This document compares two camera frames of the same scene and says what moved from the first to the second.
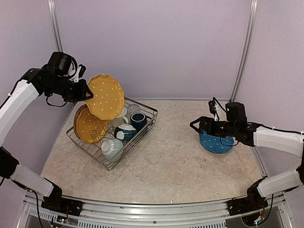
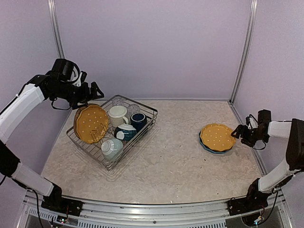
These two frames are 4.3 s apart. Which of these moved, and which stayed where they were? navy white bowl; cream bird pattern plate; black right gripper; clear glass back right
Moved: black right gripper
Stayed: navy white bowl; clear glass back right; cream bird pattern plate
